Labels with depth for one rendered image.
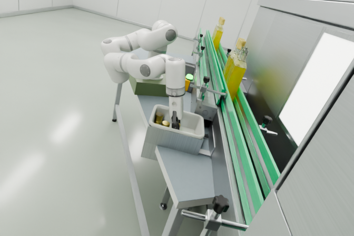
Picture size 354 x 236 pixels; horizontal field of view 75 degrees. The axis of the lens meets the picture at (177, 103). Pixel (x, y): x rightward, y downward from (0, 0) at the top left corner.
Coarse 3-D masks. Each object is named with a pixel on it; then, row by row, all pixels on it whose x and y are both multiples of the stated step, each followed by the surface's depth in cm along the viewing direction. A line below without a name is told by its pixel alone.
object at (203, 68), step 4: (200, 28) 251; (200, 32) 235; (200, 44) 198; (200, 48) 187; (204, 56) 147; (200, 60) 159; (204, 60) 139; (200, 64) 151; (204, 64) 131; (200, 68) 145; (204, 68) 124; (200, 72) 139; (204, 72) 120; (200, 76) 134; (200, 80) 129; (208, 84) 104; (204, 96) 105
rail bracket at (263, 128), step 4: (264, 116) 77; (268, 116) 78; (264, 120) 77; (268, 120) 76; (264, 124) 78; (260, 128) 78; (264, 128) 78; (264, 132) 79; (268, 132) 79; (272, 132) 79
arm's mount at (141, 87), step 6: (132, 78) 130; (138, 78) 125; (132, 84) 129; (138, 84) 121; (144, 84) 122; (150, 84) 123; (156, 84) 125; (162, 84) 126; (138, 90) 123; (144, 90) 124; (150, 90) 125; (156, 90) 127; (162, 90) 128; (162, 96) 130; (168, 96) 131
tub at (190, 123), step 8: (152, 112) 94; (168, 112) 102; (184, 112) 102; (152, 120) 90; (168, 120) 103; (184, 120) 103; (192, 120) 103; (200, 120) 101; (160, 128) 87; (168, 128) 87; (184, 128) 103; (192, 128) 104; (200, 128) 95; (192, 136) 88; (200, 136) 88
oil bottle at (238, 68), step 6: (240, 60) 105; (234, 66) 105; (240, 66) 104; (246, 66) 105; (234, 72) 106; (240, 72) 106; (228, 78) 110; (234, 78) 107; (240, 78) 107; (228, 84) 109; (234, 84) 108; (234, 90) 110; (234, 96) 112
